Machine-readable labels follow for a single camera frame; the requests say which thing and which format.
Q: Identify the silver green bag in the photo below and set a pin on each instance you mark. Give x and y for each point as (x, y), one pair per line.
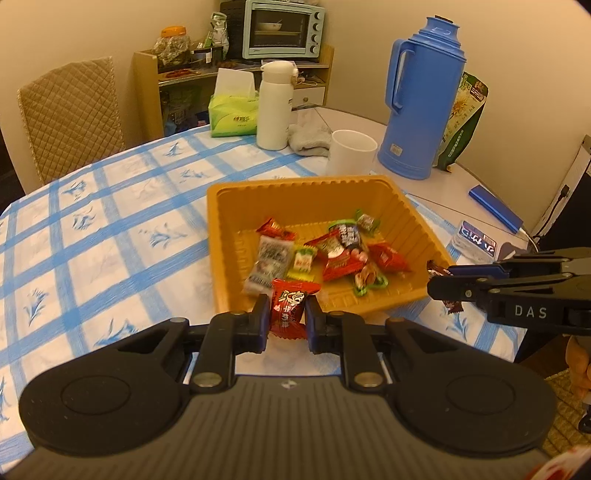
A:
(220, 34)

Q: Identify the green snack bag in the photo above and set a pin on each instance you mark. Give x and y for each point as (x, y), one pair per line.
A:
(466, 124)

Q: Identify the yellow green candy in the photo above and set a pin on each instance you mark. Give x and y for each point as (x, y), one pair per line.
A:
(302, 263)

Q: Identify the green tissue pack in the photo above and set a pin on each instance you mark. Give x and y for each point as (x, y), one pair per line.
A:
(231, 117)

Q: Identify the wooden shelf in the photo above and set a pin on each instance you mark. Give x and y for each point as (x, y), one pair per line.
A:
(145, 92)

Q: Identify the quilted beige chair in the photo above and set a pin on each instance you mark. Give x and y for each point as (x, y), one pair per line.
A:
(69, 120)

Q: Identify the clear dark snack packet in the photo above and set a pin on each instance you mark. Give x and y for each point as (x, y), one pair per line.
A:
(268, 263)

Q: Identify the blue thermos jug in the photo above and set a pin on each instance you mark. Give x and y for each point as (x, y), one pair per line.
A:
(429, 106)

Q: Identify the grey cloth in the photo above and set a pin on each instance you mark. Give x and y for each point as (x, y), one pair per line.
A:
(309, 136)

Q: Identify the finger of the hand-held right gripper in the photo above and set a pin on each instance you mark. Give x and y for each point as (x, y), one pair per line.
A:
(455, 290)
(475, 270)

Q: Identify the red candy white print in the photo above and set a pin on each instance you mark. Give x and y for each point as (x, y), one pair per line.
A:
(288, 304)

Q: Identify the woven seat cushion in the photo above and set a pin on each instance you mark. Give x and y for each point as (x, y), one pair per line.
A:
(563, 410)

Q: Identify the orange plastic tray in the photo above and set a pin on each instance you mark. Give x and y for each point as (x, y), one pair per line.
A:
(231, 207)

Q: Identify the white cup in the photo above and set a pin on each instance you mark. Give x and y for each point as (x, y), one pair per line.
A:
(351, 154)

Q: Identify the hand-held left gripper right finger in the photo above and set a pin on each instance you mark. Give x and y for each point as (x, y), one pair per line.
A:
(313, 323)

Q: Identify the red white cloth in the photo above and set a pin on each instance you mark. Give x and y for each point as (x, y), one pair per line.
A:
(558, 464)

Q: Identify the blue power bank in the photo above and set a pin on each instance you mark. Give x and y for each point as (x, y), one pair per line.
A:
(496, 208)

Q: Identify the orange lid jar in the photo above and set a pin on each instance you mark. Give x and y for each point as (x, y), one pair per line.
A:
(173, 48)

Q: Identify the blue white small packet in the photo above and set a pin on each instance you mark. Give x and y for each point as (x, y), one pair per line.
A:
(475, 241)

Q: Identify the square red snack packet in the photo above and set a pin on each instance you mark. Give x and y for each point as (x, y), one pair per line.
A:
(339, 265)

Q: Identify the person's right hand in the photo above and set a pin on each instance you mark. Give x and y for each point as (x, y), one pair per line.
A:
(577, 364)

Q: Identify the green brown candy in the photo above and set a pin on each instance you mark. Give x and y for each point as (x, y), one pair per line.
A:
(367, 221)

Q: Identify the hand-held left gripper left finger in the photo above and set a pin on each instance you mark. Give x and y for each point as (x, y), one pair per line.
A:
(262, 321)

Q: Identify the light blue toaster oven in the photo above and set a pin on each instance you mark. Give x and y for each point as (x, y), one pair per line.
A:
(281, 27)

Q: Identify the white thermos bottle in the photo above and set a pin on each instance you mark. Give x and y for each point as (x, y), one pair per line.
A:
(274, 110)

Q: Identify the blue checked tablecloth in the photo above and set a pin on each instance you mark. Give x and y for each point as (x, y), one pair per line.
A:
(115, 207)

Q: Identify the long green black snack packet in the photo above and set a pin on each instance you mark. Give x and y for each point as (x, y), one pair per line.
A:
(348, 235)

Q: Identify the large red snack packet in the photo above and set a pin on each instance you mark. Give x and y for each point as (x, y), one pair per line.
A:
(390, 258)

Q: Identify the red candy dark ends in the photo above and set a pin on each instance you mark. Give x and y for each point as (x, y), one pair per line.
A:
(274, 229)

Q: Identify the small red candy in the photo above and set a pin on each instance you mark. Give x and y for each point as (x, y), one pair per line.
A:
(438, 268)

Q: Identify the black white box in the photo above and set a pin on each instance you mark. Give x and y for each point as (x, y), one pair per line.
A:
(570, 184)

